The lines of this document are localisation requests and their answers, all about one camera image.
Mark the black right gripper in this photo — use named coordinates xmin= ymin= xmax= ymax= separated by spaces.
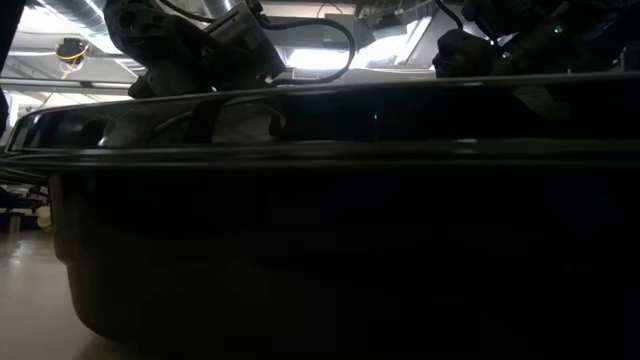
xmin=432 ymin=28 xmax=501 ymax=79

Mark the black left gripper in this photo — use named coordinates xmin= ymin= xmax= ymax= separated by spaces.
xmin=104 ymin=0 xmax=221 ymax=99

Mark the black plastic container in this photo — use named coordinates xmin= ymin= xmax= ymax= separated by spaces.
xmin=0 ymin=71 xmax=640 ymax=360

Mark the bright ceiling light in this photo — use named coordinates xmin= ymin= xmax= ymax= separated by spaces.
xmin=285 ymin=47 xmax=354 ymax=71

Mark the yellow cloth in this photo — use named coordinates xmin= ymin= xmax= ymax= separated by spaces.
xmin=35 ymin=205 xmax=54 ymax=232

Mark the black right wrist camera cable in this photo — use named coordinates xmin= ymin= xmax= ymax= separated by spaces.
xmin=433 ymin=0 xmax=464 ymax=30

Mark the hanging cable reel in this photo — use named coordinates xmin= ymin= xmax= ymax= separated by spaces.
xmin=54 ymin=38 xmax=92 ymax=67

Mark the ribbed silver ceiling duct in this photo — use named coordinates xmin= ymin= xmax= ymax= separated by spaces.
xmin=37 ymin=0 xmax=149 ymax=76

